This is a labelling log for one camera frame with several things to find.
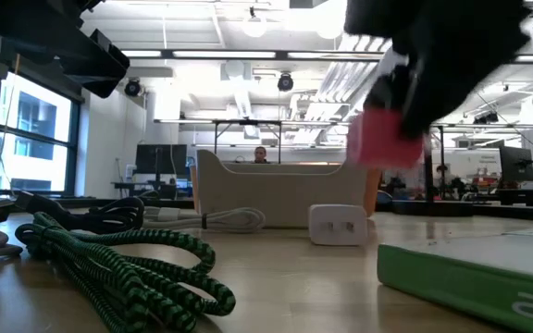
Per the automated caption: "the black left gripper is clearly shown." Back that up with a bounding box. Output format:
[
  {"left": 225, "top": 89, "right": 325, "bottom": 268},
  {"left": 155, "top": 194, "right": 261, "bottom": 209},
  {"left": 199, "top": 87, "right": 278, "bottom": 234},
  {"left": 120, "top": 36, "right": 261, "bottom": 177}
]
[{"left": 0, "top": 0, "right": 131, "bottom": 100}]

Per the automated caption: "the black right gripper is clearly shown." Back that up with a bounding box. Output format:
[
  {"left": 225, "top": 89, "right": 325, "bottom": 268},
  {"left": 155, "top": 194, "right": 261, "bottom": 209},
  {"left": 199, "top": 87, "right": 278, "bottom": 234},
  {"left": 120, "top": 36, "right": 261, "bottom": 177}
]
[{"left": 343, "top": 0, "right": 533, "bottom": 141}]

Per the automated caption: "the small pink box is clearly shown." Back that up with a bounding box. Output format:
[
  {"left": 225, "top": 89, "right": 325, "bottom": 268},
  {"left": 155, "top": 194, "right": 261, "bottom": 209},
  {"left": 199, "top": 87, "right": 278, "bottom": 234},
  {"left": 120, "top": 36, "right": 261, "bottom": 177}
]
[{"left": 347, "top": 109, "right": 425, "bottom": 170}]

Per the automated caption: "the white plug adapter cube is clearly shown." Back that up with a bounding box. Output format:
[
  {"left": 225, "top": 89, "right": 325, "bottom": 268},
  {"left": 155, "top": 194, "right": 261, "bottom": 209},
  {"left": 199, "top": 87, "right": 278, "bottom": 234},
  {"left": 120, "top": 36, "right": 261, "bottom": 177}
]
[{"left": 307, "top": 203, "right": 368, "bottom": 247}]

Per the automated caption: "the white Acer box green edge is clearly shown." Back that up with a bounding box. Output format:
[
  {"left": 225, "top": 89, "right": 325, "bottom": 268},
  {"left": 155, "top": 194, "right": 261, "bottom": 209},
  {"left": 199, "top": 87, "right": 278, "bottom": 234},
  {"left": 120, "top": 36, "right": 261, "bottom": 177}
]
[{"left": 376, "top": 226, "right": 533, "bottom": 333}]

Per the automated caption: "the white cable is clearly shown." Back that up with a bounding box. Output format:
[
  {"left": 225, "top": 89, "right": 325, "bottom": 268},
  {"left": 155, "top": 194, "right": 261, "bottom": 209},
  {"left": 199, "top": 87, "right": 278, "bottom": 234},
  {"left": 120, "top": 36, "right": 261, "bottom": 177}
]
[{"left": 142, "top": 205, "right": 267, "bottom": 234}]

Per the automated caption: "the green black braided cable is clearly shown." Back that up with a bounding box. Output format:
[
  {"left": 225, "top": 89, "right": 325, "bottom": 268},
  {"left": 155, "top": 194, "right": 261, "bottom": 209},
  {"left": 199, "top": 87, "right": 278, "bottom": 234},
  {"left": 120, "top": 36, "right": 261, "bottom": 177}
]
[{"left": 15, "top": 211, "right": 238, "bottom": 333}]

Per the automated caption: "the orange plastic bin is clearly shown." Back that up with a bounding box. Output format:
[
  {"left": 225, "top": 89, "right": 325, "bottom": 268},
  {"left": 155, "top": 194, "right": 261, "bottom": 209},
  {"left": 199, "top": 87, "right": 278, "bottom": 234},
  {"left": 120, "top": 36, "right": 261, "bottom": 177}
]
[{"left": 364, "top": 166, "right": 382, "bottom": 217}]

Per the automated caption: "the yellow plastic bin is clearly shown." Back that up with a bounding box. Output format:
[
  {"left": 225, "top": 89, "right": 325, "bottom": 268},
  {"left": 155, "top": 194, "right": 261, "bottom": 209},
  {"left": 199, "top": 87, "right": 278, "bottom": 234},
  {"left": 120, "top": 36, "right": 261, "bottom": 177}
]
[{"left": 189, "top": 164, "right": 202, "bottom": 214}]

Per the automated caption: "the grey plastic bin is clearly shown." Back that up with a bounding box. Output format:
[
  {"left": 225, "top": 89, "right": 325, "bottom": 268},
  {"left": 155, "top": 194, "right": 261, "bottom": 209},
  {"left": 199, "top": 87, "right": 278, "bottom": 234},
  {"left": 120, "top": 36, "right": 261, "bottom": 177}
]
[{"left": 195, "top": 149, "right": 370, "bottom": 229}]

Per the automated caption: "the black round ceiling speaker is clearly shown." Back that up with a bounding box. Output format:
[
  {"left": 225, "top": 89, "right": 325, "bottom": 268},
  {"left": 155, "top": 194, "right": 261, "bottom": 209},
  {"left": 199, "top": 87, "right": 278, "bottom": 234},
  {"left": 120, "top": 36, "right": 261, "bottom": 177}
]
[
  {"left": 123, "top": 77, "right": 143, "bottom": 98},
  {"left": 277, "top": 72, "right": 295, "bottom": 93}
]

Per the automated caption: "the black computer monitor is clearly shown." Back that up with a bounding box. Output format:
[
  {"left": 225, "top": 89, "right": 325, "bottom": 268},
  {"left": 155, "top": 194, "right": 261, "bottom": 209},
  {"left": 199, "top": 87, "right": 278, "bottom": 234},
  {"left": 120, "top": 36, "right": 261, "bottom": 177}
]
[
  {"left": 499, "top": 145, "right": 533, "bottom": 184},
  {"left": 135, "top": 143, "right": 189, "bottom": 176}
]

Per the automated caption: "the long ceiling light bar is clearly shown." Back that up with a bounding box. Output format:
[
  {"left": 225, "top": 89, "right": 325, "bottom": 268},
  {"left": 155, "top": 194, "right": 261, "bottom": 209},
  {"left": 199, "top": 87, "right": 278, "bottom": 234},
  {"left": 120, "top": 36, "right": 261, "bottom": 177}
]
[{"left": 120, "top": 48, "right": 386, "bottom": 61}]

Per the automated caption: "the dark office desk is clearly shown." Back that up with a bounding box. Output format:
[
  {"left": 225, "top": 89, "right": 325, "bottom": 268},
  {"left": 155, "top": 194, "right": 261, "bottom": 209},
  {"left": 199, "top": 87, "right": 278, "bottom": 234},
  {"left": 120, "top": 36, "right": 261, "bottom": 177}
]
[{"left": 111, "top": 180, "right": 192, "bottom": 201}]

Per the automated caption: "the white pendant ceiling lamp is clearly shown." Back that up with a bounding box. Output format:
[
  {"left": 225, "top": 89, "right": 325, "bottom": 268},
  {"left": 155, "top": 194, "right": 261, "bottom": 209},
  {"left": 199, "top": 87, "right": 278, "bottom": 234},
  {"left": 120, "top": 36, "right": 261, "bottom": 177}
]
[{"left": 242, "top": 6, "right": 268, "bottom": 39}]

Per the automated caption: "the dark window frame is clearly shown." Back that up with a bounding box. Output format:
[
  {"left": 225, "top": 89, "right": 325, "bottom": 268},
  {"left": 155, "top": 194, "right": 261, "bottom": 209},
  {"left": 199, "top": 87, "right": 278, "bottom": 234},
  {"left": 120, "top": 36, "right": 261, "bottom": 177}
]
[{"left": 0, "top": 68, "right": 82, "bottom": 198}]

